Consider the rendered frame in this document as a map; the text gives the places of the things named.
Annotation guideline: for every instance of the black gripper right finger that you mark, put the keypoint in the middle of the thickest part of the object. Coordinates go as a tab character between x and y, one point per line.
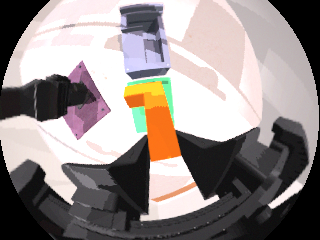
208	160

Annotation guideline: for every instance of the orange l-shaped part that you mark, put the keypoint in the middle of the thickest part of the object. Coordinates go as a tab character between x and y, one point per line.
161	131

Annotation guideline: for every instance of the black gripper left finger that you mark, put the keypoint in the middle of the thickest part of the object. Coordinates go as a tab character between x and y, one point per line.
128	175

